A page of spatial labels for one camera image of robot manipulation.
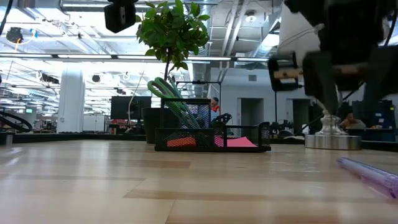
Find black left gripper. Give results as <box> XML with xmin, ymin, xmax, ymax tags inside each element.
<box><xmin>103</xmin><ymin>0</ymin><xmax>137</xmax><ymax>34</ymax></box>

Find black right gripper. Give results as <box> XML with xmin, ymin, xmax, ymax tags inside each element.
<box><xmin>267</xmin><ymin>0</ymin><xmax>398</xmax><ymax>116</ymax></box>

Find green handled scissors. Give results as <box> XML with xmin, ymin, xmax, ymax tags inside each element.
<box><xmin>147</xmin><ymin>77</ymin><xmax>201</xmax><ymax>129</ymax></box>

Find purple transparent pen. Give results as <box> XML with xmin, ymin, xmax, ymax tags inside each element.
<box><xmin>336</xmin><ymin>156</ymin><xmax>398</xmax><ymax>200</ymax></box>

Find pink sticky notes pad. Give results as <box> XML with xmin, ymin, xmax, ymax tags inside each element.
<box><xmin>214</xmin><ymin>136</ymin><xmax>258</xmax><ymax>148</ymax></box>

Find black mesh desk organizer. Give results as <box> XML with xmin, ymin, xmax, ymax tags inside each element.
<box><xmin>154</xmin><ymin>98</ymin><xmax>272</xmax><ymax>152</ymax></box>

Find dark blue storage cabinet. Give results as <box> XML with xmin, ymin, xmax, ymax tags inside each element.
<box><xmin>351</xmin><ymin>98</ymin><xmax>396</xmax><ymax>142</ymax></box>

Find green potted plant black pot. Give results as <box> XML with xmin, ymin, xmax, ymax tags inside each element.
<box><xmin>135</xmin><ymin>0</ymin><xmax>211</xmax><ymax>144</ymax></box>

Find silver table lamp white shade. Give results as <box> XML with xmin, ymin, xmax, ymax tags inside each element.
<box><xmin>278</xmin><ymin>2</ymin><xmax>363</xmax><ymax>151</ymax></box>

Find black background equipment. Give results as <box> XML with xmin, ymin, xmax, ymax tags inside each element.
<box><xmin>270</xmin><ymin>119</ymin><xmax>295</xmax><ymax>139</ymax></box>

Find black monitor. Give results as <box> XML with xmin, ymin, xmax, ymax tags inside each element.
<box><xmin>110</xmin><ymin>95</ymin><xmax>152</xmax><ymax>121</ymax></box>

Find white round column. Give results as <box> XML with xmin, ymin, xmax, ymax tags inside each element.
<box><xmin>57</xmin><ymin>70</ymin><xmax>86</xmax><ymax>134</ymax></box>

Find black ceiling device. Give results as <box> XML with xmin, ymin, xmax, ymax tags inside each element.
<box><xmin>6</xmin><ymin>27</ymin><xmax>24</xmax><ymax>44</ymax></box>

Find red sticky notes pad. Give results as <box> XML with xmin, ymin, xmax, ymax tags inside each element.
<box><xmin>167</xmin><ymin>136</ymin><xmax>198</xmax><ymax>147</ymax></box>

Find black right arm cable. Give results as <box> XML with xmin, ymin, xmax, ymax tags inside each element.
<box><xmin>294</xmin><ymin>9</ymin><xmax>398</xmax><ymax>136</ymax></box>

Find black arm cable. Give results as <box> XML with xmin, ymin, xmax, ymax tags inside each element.
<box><xmin>294</xmin><ymin>9</ymin><xmax>398</xmax><ymax>136</ymax></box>
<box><xmin>0</xmin><ymin>0</ymin><xmax>14</xmax><ymax>35</ymax></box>

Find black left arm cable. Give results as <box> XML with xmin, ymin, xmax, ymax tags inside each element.
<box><xmin>0</xmin><ymin>0</ymin><xmax>14</xmax><ymax>35</ymax></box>

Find black table frame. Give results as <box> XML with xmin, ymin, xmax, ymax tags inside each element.
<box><xmin>0</xmin><ymin>132</ymin><xmax>398</xmax><ymax>152</ymax></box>

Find black looped hose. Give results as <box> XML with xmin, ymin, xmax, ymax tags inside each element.
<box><xmin>0</xmin><ymin>111</ymin><xmax>34</xmax><ymax>133</ymax></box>

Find grey metal post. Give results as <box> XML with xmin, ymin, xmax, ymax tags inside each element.
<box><xmin>0</xmin><ymin>132</ymin><xmax>15</xmax><ymax>146</ymax></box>

